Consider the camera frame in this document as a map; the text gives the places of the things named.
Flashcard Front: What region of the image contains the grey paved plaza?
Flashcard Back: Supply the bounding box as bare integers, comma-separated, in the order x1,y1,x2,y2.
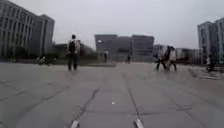
0,62,224,128

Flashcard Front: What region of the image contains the low building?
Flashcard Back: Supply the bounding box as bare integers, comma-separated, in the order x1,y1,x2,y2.
176,47,201,63
54,42,98,61

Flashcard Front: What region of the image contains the wide grey building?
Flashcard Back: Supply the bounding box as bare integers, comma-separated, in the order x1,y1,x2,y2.
94,33,155,62

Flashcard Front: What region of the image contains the tall grey building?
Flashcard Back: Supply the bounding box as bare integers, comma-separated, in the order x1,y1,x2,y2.
0,0,56,61

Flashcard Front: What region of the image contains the person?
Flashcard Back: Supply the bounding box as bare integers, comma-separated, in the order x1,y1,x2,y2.
66,33,81,72
126,53,132,65
103,48,110,64

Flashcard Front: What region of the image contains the group of people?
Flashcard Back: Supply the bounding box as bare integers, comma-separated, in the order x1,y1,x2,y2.
154,45,178,72

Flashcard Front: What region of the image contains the robot's own part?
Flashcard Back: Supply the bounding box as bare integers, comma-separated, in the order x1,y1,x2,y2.
133,118,145,128
69,120,80,128

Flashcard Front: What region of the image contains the pale grey building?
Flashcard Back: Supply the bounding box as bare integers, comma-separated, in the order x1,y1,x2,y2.
197,17,224,64

